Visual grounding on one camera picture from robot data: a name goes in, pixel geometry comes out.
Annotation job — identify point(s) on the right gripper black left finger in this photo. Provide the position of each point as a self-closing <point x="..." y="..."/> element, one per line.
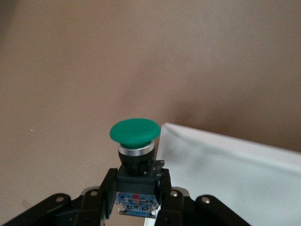
<point x="107" y="188"/>

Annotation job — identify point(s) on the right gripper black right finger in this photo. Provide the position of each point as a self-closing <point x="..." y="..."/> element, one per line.
<point x="167" y="193"/>

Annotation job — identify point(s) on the green mushroom push button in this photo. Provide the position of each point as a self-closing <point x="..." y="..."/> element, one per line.
<point x="135" y="131"/>

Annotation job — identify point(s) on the white drawer cabinet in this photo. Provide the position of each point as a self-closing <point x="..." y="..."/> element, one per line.
<point x="223" y="176"/>

